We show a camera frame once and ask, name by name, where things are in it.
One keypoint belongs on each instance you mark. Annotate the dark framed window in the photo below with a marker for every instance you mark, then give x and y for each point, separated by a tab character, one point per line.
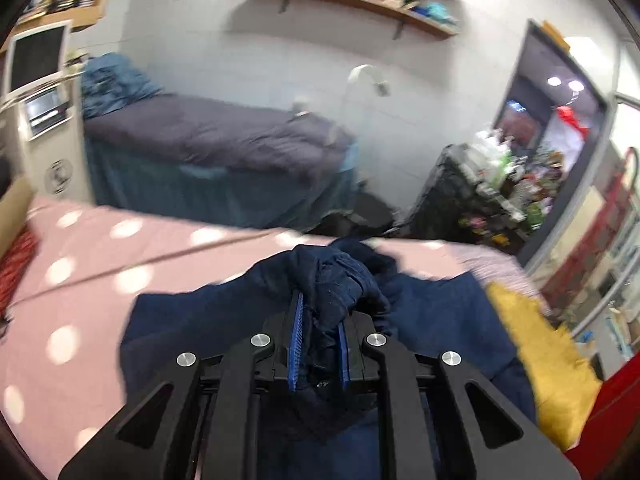
540	110

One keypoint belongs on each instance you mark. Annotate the navy blue garment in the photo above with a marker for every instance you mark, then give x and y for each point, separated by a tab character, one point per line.
450	320

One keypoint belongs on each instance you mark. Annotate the red object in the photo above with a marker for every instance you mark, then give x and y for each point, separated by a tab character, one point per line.
610	430

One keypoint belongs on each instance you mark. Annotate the lilac patterned cloth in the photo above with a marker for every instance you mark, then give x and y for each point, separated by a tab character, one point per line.
495	265

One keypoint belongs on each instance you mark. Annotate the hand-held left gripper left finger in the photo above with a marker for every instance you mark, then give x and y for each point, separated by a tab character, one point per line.
296	350

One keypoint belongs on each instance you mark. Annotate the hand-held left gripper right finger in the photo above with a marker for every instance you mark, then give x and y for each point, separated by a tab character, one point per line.
344	355

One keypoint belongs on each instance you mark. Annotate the white machine with screen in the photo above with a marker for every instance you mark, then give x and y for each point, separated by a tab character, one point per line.
40	125

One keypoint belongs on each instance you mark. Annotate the tan folded garment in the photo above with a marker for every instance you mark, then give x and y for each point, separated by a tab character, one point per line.
12	210

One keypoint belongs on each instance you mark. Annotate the long wooden wall shelf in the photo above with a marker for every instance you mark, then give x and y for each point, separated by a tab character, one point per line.
350	2

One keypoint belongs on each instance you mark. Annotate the small white object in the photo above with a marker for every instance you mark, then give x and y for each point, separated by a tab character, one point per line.
301	107

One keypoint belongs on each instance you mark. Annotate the yellow crinkled cloth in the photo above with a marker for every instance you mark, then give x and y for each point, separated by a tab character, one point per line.
545	360

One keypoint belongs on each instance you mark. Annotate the wooden corner shelf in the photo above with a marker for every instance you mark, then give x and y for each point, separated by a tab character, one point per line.
85	5

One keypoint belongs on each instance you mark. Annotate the floor lamp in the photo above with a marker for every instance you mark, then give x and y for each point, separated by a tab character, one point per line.
362	72

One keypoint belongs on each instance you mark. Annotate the massage bed with grey blanket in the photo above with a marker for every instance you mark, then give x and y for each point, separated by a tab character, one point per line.
215	160

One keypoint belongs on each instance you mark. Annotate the group of bottles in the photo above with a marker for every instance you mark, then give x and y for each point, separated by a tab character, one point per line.
492	160

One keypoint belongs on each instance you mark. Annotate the pink polka dot bed sheet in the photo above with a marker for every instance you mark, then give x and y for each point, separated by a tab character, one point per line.
90	300

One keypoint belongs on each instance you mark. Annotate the red floral folded cloth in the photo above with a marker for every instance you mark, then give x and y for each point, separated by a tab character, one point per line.
15	270

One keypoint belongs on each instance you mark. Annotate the crumpled blue cloth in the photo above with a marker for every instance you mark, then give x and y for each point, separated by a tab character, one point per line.
115	85

